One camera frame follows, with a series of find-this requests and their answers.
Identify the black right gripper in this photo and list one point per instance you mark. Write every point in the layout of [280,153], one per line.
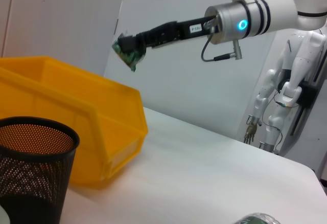
[186,29]

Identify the green plastic wrapper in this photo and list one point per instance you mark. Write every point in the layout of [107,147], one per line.
[131,60]

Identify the clear green-label water bottle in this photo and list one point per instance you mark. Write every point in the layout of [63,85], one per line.
[255,219]

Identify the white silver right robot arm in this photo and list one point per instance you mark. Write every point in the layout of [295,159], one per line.
[270,9]

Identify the black mesh pen cup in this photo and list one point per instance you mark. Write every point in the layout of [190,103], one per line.
[33,178]

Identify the green glass fruit plate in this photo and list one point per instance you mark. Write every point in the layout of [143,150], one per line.
[3,215]

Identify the yellow plastic bin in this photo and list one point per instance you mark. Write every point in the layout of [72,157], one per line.
[84,111]

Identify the white humanoid robot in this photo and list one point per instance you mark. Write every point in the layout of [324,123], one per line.
[288,86]

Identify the black robot stand rail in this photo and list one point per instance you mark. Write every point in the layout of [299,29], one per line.
[310,91]

